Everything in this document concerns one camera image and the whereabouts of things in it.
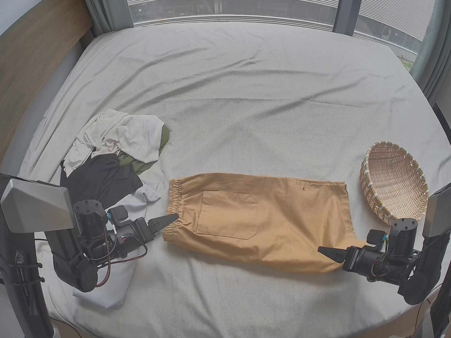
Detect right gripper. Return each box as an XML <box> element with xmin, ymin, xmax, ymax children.
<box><xmin>342</xmin><ymin>246</ymin><xmax>377</xmax><ymax>274</ymax></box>

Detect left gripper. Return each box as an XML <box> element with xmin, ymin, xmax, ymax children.
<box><xmin>120</xmin><ymin>217</ymin><xmax>156</xmax><ymax>253</ymax></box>

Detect tan shorts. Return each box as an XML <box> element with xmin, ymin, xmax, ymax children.
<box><xmin>161</xmin><ymin>173</ymin><xmax>363</xmax><ymax>274</ymax></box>

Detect pale grey garment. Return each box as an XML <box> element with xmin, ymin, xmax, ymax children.
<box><xmin>72</xmin><ymin>180</ymin><xmax>161</xmax><ymax>309</ymax></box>

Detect black garment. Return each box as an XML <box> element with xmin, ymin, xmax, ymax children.
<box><xmin>59</xmin><ymin>154</ymin><xmax>143</xmax><ymax>210</ymax></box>

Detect green garment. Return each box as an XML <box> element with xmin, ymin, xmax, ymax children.
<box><xmin>118</xmin><ymin>125</ymin><xmax>170</xmax><ymax>175</ymax></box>

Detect round woven basket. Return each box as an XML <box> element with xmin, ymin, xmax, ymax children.
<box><xmin>359</xmin><ymin>140</ymin><xmax>430</xmax><ymax>224</ymax></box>

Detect white garment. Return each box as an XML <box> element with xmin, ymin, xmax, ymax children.
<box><xmin>64</xmin><ymin>109</ymin><xmax>164</xmax><ymax>175</ymax></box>

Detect bed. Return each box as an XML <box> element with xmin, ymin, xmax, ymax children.
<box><xmin>0</xmin><ymin>0</ymin><xmax>451</xmax><ymax>338</ymax></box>

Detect grey-green curtain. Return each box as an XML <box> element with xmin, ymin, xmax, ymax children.
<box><xmin>410</xmin><ymin>0</ymin><xmax>451</xmax><ymax>99</ymax></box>
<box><xmin>65</xmin><ymin>0</ymin><xmax>135</xmax><ymax>36</ymax></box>

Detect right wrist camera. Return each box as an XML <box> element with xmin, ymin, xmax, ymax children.
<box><xmin>366</xmin><ymin>228</ymin><xmax>388</xmax><ymax>248</ymax></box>

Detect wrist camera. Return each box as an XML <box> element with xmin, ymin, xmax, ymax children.
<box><xmin>107</xmin><ymin>206</ymin><xmax>129</xmax><ymax>223</ymax></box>
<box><xmin>366</xmin><ymin>228</ymin><xmax>388</xmax><ymax>248</ymax></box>

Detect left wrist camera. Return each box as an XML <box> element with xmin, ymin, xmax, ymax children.
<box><xmin>107</xmin><ymin>206</ymin><xmax>129</xmax><ymax>223</ymax></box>

